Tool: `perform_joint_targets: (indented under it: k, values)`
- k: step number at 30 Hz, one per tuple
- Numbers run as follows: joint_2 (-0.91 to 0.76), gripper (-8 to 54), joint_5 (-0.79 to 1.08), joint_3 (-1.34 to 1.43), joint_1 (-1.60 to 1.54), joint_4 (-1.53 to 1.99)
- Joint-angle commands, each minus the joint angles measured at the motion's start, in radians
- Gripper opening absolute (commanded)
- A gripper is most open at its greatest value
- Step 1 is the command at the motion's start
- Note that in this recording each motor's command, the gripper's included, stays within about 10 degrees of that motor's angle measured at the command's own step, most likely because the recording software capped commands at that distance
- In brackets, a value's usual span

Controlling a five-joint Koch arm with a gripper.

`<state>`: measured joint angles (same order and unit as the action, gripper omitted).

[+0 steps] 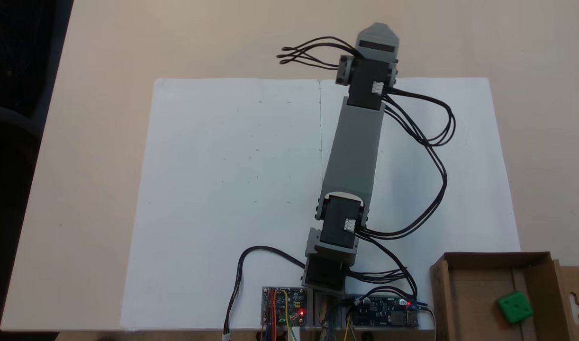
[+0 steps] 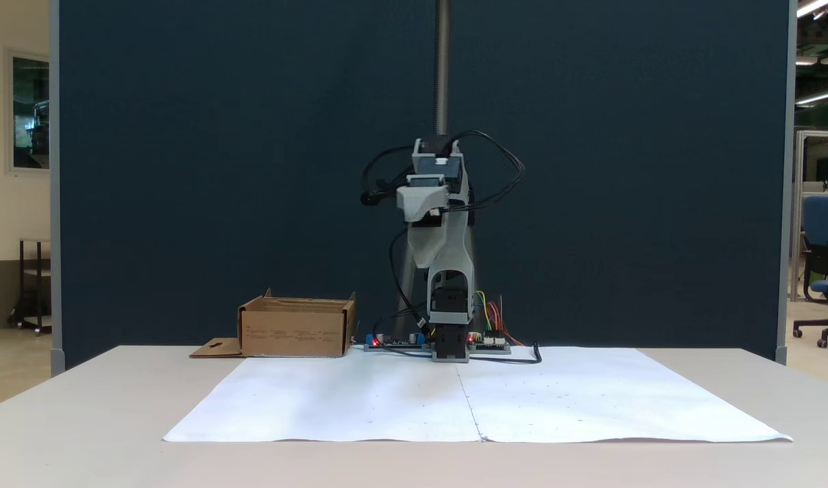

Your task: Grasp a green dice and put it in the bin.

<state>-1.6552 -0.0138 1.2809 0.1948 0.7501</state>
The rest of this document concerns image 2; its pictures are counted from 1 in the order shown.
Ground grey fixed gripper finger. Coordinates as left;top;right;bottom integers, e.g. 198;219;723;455
411;227;450;270

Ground circuit board with blue terminal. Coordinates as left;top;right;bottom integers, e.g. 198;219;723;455
363;331;432;352

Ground black tripod with metal pole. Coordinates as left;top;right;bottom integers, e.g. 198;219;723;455
360;0;476;343

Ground brown cardboard box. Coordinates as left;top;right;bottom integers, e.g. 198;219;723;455
189;288;358;359

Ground white paper sheet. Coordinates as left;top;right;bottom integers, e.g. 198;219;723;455
163;355;483;443
454;346;793;444

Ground dark blue partition panel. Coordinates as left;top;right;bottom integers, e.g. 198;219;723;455
49;0;798;378

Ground blue office chair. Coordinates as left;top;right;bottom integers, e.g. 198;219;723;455
792;195;828;349

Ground dark wheeled cart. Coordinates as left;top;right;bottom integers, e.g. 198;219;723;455
7;237;52;336

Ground black servo cable at base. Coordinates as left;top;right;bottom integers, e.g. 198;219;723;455
360;145;430;334

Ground black servo cable at wrist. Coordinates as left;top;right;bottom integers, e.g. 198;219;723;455
448;129;526;212

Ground orange jumper wire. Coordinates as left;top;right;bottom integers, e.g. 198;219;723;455
489;296;524;347

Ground circuit board with jumper wires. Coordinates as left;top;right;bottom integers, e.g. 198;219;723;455
468;330;512;355

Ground white metal frame cabinet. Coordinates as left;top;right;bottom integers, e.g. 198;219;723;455
789;129;828;303

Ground framed wall window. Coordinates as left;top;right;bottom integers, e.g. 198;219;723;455
5;48;51;174

